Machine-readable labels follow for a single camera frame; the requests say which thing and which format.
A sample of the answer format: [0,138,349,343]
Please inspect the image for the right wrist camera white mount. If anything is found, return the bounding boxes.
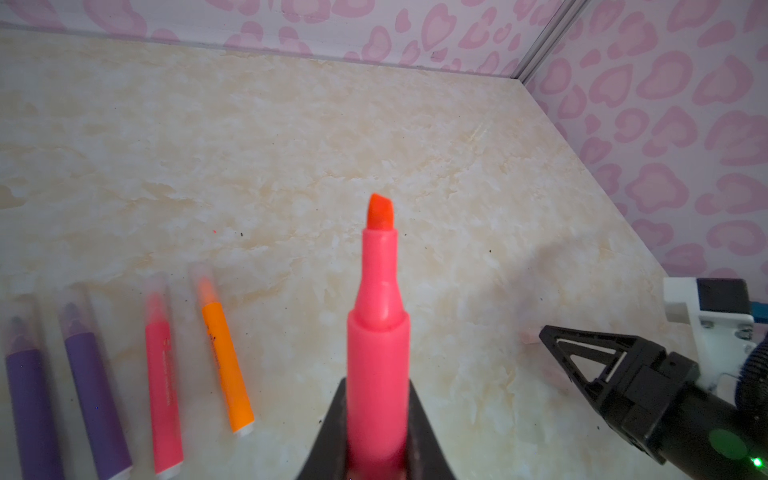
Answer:
[663,277,767,402]

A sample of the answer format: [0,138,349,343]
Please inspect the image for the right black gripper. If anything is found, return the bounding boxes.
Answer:
[539,325,767,479]

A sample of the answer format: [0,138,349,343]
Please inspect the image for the pink marker pen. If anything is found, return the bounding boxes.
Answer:
[346,194,410,479]
[145,321,184,479]

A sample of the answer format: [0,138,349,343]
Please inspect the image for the aluminium frame corner post right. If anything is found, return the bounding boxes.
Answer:
[511,0,591,84]

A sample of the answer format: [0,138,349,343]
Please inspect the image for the clear pen cap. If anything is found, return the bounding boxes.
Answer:
[188,262,220,308]
[54,283,97,339]
[518,328,541,345]
[142,272,172,326]
[1,294,44,356]

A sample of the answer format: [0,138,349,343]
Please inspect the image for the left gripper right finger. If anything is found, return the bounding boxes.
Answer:
[406,381,455,480]

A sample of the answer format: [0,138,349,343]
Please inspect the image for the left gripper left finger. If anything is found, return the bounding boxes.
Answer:
[296,378,348,480]

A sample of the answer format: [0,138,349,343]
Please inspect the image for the purple marker pen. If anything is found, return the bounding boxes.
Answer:
[5,350,65,479]
[64,333,133,479]

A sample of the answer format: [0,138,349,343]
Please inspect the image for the right black cable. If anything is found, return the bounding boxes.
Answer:
[734,338,768,421]

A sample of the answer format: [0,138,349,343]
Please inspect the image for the orange marker pen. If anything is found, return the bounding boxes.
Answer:
[201,302,255,437]

